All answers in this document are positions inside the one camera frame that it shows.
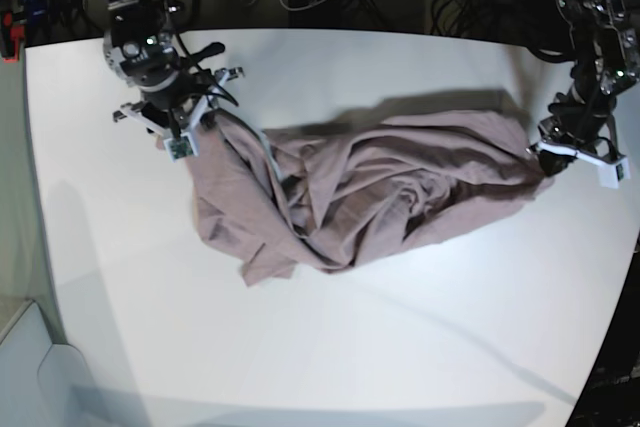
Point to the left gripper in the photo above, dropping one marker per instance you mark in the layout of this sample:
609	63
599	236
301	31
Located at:
574	124

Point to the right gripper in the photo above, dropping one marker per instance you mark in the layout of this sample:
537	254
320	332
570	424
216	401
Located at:
162	76

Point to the mauve t-shirt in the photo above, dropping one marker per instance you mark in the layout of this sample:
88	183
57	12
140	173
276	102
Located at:
371	183

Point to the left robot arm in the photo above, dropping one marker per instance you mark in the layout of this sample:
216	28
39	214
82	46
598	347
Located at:
605	46

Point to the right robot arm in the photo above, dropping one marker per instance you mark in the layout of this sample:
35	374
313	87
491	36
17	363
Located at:
142	19

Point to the red and black clamp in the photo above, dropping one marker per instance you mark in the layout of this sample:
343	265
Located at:
12	36

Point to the grey side table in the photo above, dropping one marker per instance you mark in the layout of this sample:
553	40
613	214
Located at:
40	380

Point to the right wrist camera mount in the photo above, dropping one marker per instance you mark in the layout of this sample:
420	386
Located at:
175	113

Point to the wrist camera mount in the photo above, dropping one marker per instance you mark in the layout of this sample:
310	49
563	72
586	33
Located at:
175	113
612	168

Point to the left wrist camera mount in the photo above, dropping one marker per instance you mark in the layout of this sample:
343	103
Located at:
612	168

